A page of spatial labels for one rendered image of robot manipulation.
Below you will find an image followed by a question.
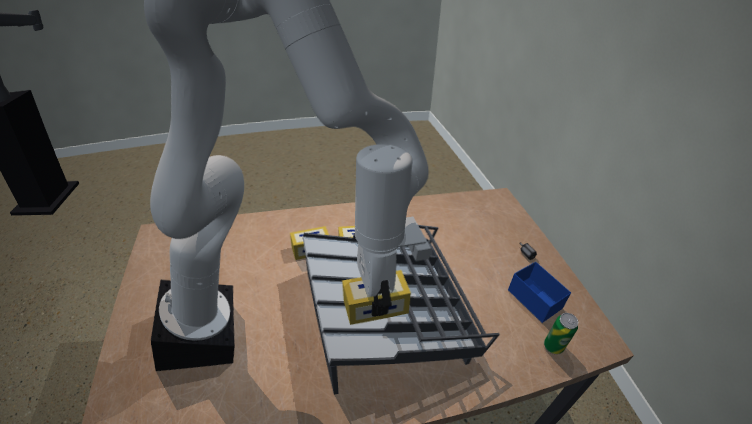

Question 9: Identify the blue open bin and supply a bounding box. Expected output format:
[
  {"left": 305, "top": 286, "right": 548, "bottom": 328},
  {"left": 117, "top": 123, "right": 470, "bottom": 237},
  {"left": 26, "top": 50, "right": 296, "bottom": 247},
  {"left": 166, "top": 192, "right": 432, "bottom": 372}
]
[{"left": 509, "top": 262, "right": 571, "bottom": 323}]

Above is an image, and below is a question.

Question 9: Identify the green and yellow drink can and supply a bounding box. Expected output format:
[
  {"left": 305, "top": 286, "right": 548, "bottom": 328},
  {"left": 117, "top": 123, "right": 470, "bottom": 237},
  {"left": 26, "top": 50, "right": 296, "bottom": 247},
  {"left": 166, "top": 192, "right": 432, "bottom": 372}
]
[{"left": 544, "top": 313, "right": 578, "bottom": 354}]

